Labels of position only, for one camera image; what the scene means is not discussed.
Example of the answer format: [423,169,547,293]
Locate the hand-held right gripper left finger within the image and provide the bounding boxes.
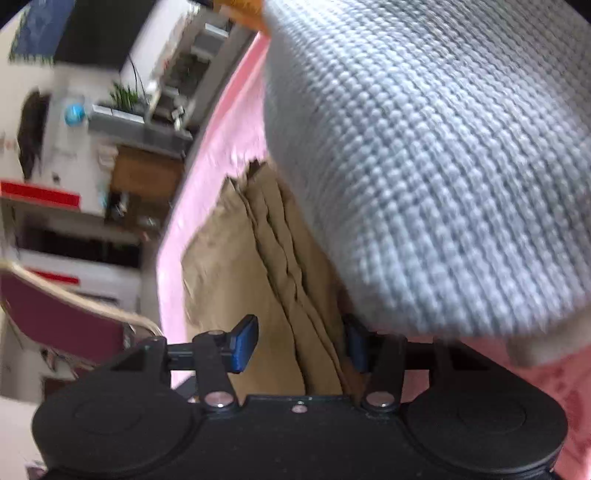
[108,315,259,411]

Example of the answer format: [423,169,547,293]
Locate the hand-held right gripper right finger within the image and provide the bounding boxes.
[344,314,509,411]

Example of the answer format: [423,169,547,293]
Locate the beige pants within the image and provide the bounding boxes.
[181,159,370,398]

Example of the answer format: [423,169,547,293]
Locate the maroon banquet chair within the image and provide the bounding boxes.
[0,261,164,370]

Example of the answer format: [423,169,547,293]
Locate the pink towel covered table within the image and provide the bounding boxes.
[157,34,591,480]

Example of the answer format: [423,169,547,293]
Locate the wooden cabinet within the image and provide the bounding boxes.
[104,145,185,232]

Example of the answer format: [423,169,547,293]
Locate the light blue knit sweater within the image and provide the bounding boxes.
[261,0,591,367]

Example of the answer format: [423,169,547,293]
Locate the tall grey speaker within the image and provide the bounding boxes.
[88,104,194,148]

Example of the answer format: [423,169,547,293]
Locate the red paper banner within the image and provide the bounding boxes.
[0,181,81,210]

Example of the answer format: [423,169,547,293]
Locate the green potted plant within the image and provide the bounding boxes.
[110,55,148,114]

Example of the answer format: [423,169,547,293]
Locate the grey television stand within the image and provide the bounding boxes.
[152,14,232,134]

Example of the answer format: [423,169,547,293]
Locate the dark hanging coat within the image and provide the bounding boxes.
[17,91,51,181]

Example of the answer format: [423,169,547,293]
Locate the orange juice bottle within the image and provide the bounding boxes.
[215,0,271,33]

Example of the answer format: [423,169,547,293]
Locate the black television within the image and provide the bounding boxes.
[53,0,155,72]

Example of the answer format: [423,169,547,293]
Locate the blue wall poster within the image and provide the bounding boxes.
[9,0,77,63]

